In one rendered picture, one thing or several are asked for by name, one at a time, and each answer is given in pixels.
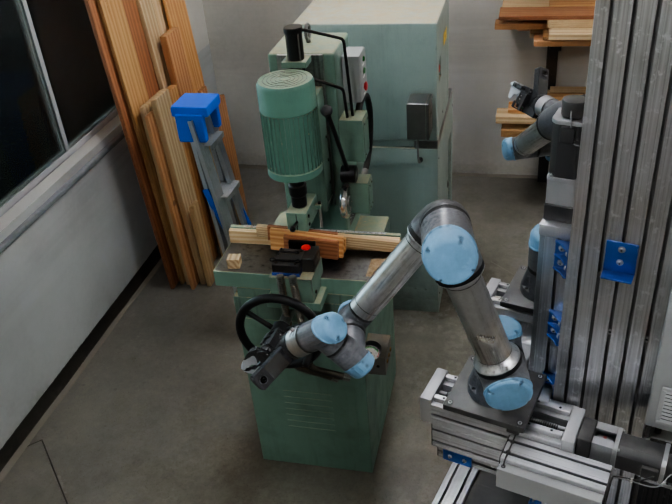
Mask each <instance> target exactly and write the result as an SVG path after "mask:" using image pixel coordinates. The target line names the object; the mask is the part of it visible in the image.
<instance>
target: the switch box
mask: <svg viewBox="0 0 672 504"><path fill-rule="evenodd" d="M346 50H347V59H348V67H349V76H350V84H351V93H352V101H353V102H362V101H363V99H364V97H365V95H366V93H367V91H366V93H365V95H364V92H365V89H364V83H365V82H367V76H366V72H365V76H364V78H363V75H364V74H363V67H365V68H366V58H365V61H364V65H363V66H362V64H363V61H362V56H365V48H364V47H347V49H346ZM341 61H342V74H343V88H344V90H345V93H346V100H347V102H349V93H348V85H347V77H346V69H345V60H344V53H343V55H342V56H341Z"/></svg>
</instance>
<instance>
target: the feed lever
mask: <svg viewBox="0 0 672 504"><path fill-rule="evenodd" d="M332 112H333V110H332V107H331V106H330V105H324V106H322V108H321V114H322V115H323V116H325V117H327V120H328V123H329V126H330V129H331V131H332V134H333V137H334V140H335V142H336V145H337V148H338V151H339V153H340V156H341V159H342V162H343V165H342V166H341V169H340V180H341V182H342V183H356V182H357V179H358V168H357V166H356V165H348V163H347V160H346V157H345V155H344V152H343V149H342V146H341V143H340V140H339V137H338V135H337V132H336V129H335V126H334V123H333V120H332V117H331V114H332Z"/></svg>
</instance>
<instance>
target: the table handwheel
mask: <svg viewBox="0 0 672 504"><path fill-rule="evenodd" d="M264 303H278V304H283V305H286V306H289V307H291V308H294V309H289V310H290V315H291V316H290V317H285V316H283V313H282V315H281V317H280V319H279V321H276V322H274V324H271V323H269V322H268V321H266V320H264V319H262V318H261V317H259V316H258V315H256V314H254V313H253V312H251V311H250V310H251V309H252V308H254V307H255V306H258V305H260V304H264ZM295 310H297V311H299V312H300V313H302V314H303V315H304V316H305V317H306V318H307V319H308V320H311V319H313V318H315V317H316V316H317V315H316V314H315V313H314V312H313V311H312V310H311V309H310V308H309V307H308V306H306V305H305V304H303V303H302V302H300V301H298V300H296V299H294V298H292V297H289V296H285V295H280V294H263V295H258V296H255V297H253V298H251V299H249V300H248V301H246V302H245V303H244V304H243V305H242V306H241V308H240V309H239V311H238V313H237V316H236V321H235V326H236V332H237V335H238V338H239V340H240V342H241V343H242V345H243V346H244V347H245V348H246V350H247V351H249V350H250V349H251V348H253V347H256V346H255V345H254V344H253V343H252V342H251V341H250V339H249V338H248V336H247V334H246V331H245V327H244V322H245V317H246V315H247V316H249V317H251V318H252V319H254V320H256V321H258V322H259V323H261V324H262V325H264V326H265V327H267V328H268V329H270V331H272V330H274V329H276V328H278V327H279V328H280V329H281V330H282V331H285V332H287V331H289V330H290V328H291V327H293V328H294V326H296V325H301V324H303V323H305V322H303V323H300V324H296V325H292V326H289V325H290V322H291V320H292V318H293V316H294V313H295ZM321 353H322V352H320V351H319V350H318V351H316V352H313V355H312V361H311V363H312V362H313V361H315V360H316V359H317V358H318V357H319V356H320V354H321ZM304 358H305V357H302V358H299V359H294V360H293V361H292V362H291V363H290V364H289V365H288V366H287V367H286V368H287V369H292V368H300V367H303V364H302V363H303V360H304Z"/></svg>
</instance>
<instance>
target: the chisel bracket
mask: <svg viewBox="0 0 672 504"><path fill-rule="evenodd" d="M306 196H307V205H306V206H305V207H303V208H294V207H293V206H292V203H291V204H290V206H289V208H288V210H287V212H286V218H287V226H288V229H290V227H291V226H293V225H294V223H295V222H296V221H298V224H297V226H296V227H295V228H296V230H298V231H307V232H308V231H309V228H310V226H311V224H312V222H313V220H314V218H315V216H316V214H317V212H318V209H315V204H316V202H317V196H316V194H315V193H307V194H306Z"/></svg>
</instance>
